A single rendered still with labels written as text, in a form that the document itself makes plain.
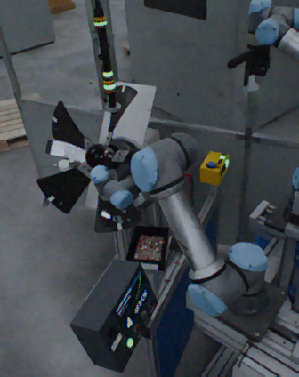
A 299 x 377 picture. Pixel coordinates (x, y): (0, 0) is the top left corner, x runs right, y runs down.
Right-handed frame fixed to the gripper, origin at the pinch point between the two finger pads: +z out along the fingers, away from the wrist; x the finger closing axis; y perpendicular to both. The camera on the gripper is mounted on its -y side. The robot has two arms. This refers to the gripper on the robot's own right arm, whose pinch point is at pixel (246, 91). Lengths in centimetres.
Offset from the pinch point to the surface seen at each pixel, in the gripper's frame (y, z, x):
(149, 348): -14, 77, -80
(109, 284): -17, 24, -92
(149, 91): -54, 14, 17
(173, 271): -14, 63, -51
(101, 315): -13, 23, -103
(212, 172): -13.0, 42.1, -3.5
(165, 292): -13, 62, -63
